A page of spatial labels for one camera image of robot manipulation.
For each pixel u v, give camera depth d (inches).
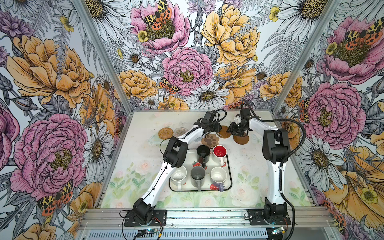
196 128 32.0
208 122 35.0
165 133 42.6
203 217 30.0
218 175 34.1
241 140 39.8
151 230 28.1
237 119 40.1
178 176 34.2
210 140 41.3
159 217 29.4
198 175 33.6
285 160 24.1
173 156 28.0
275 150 24.1
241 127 36.4
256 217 29.0
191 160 37.4
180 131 42.6
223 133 42.7
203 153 36.9
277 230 28.2
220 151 37.9
